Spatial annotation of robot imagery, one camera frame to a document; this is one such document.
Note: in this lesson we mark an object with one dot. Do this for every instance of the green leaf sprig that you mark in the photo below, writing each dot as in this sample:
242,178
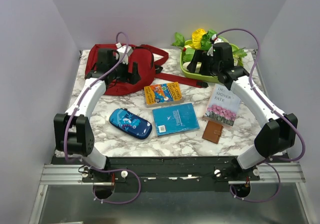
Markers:
179,40

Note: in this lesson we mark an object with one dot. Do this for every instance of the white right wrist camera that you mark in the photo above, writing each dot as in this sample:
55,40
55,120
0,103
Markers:
215,39

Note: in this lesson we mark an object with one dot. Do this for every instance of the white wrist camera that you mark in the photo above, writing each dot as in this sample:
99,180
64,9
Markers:
124,51
215,39

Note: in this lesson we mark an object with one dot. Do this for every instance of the yellow artificial flower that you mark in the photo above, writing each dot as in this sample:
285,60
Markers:
196,37

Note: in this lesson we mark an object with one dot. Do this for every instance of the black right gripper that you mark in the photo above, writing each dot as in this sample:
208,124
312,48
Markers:
200,56

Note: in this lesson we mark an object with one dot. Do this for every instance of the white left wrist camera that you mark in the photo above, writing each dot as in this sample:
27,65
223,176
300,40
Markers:
124,51

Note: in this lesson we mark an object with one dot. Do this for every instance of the blue shark pencil case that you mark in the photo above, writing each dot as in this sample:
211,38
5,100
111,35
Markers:
130,123

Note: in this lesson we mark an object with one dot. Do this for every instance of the aluminium rail frame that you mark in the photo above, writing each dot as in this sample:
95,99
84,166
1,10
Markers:
170,174

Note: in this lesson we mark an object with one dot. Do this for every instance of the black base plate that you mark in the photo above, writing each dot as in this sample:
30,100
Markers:
162,174

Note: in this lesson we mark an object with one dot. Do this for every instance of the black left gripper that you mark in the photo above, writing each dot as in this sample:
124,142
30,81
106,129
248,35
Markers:
132,78

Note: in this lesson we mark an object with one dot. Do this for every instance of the orange treehouse storybook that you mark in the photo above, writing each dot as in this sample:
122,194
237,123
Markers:
162,94

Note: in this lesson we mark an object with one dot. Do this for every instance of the brown leather wallet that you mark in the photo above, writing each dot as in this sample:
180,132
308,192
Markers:
213,132

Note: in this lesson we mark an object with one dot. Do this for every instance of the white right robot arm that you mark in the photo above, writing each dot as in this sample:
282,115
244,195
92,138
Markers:
278,129

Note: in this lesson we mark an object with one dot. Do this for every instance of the flower cover Designer Fate book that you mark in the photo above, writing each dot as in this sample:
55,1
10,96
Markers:
222,107

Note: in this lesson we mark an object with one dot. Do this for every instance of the green lettuce head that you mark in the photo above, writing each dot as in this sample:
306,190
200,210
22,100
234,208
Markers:
205,42

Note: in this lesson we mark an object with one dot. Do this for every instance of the green plastic tray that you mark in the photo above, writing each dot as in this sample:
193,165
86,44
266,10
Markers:
187,53

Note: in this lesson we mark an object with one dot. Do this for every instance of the red student backpack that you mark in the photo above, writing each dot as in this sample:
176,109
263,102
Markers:
150,60

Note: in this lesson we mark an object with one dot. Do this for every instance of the blue paperback book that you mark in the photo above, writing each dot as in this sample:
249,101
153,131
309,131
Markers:
175,119

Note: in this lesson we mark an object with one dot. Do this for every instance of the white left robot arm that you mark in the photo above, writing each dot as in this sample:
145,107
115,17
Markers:
72,129

